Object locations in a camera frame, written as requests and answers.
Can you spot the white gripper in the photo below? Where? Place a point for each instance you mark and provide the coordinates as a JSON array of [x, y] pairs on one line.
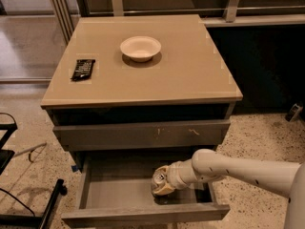
[[173, 176]]

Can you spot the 7up soda can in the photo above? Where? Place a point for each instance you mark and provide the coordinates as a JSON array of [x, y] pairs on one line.
[[159, 180]]

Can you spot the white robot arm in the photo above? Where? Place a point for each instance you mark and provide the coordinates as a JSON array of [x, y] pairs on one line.
[[286, 179]]

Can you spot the open grey middle drawer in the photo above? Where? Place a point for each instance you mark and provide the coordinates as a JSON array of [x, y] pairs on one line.
[[115, 190]]

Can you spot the grey top drawer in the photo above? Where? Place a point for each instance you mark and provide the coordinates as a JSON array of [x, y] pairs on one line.
[[141, 135]]

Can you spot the grey drawer cabinet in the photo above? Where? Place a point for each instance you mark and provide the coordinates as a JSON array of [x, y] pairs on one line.
[[187, 81]]

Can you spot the white paper bowl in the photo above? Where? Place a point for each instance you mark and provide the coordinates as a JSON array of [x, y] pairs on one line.
[[140, 48]]

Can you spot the black snack packet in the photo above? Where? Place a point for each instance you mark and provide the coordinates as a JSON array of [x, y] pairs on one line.
[[83, 69]]

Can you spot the small grey floor object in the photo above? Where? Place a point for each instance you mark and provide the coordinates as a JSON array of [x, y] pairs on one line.
[[294, 112]]

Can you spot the metal window railing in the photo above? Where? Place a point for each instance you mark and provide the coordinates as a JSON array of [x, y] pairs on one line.
[[215, 13]]

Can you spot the black chair frame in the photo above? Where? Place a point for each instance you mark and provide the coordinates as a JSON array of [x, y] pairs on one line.
[[25, 195]]

